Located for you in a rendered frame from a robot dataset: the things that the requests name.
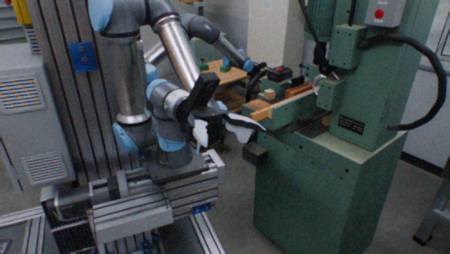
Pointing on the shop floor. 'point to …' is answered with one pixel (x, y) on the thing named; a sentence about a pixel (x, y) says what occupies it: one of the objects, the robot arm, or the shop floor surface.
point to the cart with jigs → (232, 101)
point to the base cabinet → (317, 202)
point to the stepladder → (436, 210)
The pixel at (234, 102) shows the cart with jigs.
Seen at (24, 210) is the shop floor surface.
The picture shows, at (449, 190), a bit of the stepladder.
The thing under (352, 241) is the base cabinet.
